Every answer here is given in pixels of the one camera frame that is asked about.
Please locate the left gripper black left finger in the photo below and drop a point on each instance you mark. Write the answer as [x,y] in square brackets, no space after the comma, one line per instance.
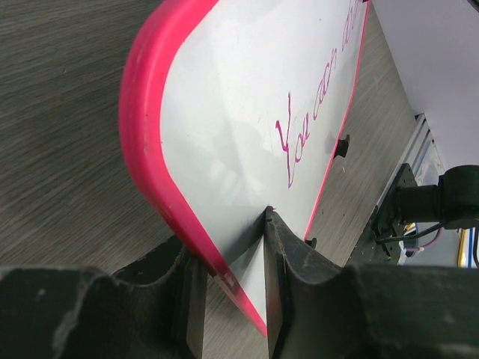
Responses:
[152,308]

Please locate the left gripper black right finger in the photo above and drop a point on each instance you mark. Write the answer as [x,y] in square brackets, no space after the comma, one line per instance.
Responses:
[316,309]

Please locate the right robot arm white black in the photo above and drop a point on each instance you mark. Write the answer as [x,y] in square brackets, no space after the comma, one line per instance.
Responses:
[452,202]

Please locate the black whiteboard foot right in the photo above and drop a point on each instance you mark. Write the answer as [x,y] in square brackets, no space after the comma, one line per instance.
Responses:
[342,147]

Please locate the aluminium frame rail right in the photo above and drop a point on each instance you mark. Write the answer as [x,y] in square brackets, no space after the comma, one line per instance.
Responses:
[421,155]

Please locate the blue yellow framed whiteboard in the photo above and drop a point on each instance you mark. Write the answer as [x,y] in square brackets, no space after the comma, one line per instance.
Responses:
[468,252]

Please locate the black whiteboard foot left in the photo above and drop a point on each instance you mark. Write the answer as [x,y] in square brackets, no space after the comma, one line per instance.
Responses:
[312,243]

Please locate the pink framed whiteboard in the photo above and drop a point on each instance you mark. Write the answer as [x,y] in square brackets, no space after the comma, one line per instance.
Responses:
[229,107]

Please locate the black whiteboard foot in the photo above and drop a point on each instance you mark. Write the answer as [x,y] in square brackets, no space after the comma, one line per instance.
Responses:
[342,147]
[312,243]

